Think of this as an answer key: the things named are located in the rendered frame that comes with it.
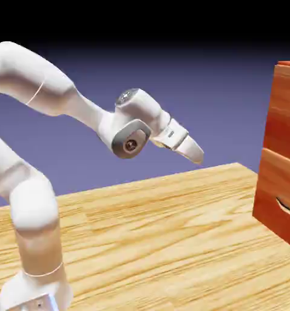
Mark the reddish wooden cabinet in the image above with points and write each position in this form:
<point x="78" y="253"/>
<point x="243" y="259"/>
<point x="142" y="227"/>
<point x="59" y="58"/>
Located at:
<point x="284" y="145"/>

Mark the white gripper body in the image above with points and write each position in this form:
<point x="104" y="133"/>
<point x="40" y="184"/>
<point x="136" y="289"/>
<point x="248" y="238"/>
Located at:
<point x="192" y="149"/>

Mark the large reddish wooden drawer front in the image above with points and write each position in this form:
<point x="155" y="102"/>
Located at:
<point x="282" y="116"/>

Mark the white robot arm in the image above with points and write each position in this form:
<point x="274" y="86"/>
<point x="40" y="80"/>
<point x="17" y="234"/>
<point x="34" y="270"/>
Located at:
<point x="50" y="92"/>

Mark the small reddish wooden drawer front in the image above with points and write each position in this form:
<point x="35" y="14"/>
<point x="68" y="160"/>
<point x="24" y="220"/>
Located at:
<point x="276" y="184"/>

